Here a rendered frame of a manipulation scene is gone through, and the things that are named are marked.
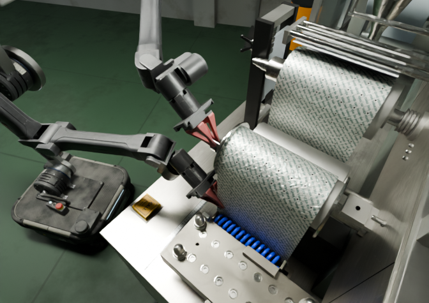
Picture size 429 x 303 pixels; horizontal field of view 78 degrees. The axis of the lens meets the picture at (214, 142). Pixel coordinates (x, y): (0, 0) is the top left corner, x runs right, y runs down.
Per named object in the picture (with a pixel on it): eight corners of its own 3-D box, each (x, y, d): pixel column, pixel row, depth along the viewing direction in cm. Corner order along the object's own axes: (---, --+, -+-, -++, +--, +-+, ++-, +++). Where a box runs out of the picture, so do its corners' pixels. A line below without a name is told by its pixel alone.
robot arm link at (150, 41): (147, 2, 90) (137, -33, 81) (163, 0, 90) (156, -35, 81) (143, 96, 67) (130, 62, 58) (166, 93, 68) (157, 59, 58)
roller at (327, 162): (262, 141, 85) (267, 114, 76) (339, 184, 75) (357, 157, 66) (240, 165, 79) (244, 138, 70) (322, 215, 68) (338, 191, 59)
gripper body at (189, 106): (177, 134, 64) (157, 110, 63) (203, 110, 69) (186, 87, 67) (188, 129, 59) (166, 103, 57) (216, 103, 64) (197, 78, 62)
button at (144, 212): (148, 196, 96) (147, 192, 95) (161, 206, 94) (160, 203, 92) (133, 209, 93) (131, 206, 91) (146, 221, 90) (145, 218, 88)
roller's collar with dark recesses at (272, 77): (274, 71, 78) (278, 51, 74) (293, 79, 76) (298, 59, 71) (263, 81, 75) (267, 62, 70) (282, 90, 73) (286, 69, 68)
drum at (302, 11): (311, 41, 352) (324, -5, 310) (310, 54, 330) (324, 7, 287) (283, 37, 359) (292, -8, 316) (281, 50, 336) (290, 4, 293)
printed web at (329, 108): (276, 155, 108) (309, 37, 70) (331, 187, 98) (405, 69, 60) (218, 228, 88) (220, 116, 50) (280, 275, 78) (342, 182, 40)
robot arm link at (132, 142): (30, 145, 80) (52, 118, 86) (43, 156, 84) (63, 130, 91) (155, 161, 67) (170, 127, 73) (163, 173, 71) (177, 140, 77)
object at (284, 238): (218, 210, 80) (218, 176, 66) (286, 260, 71) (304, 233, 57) (216, 211, 80) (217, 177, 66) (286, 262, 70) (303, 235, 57)
